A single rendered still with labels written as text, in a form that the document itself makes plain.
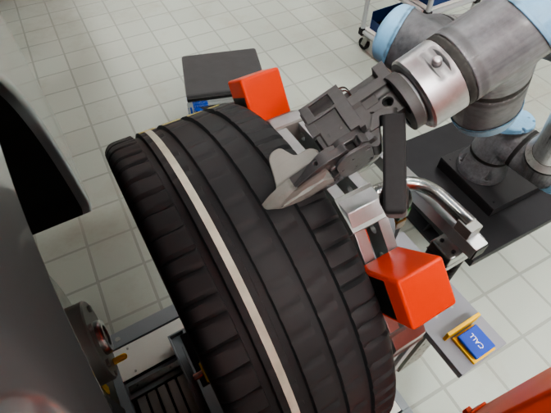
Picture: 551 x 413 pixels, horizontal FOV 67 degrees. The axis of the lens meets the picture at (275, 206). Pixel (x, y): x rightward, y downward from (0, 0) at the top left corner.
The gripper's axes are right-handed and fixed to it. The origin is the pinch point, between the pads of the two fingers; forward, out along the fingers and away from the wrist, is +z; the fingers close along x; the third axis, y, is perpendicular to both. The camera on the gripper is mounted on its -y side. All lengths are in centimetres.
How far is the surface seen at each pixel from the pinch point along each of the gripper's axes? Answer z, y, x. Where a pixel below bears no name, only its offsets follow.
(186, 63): 23, 131, -126
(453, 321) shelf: -13, -31, -83
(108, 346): 40.4, 0.6, -15.9
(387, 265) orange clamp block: -7.3, -12.3, -10.2
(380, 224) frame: -9.7, -6.7, -13.1
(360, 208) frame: -8.5, -3.7, -10.5
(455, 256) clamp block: -17.9, -15.7, -31.8
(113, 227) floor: 89, 71, -113
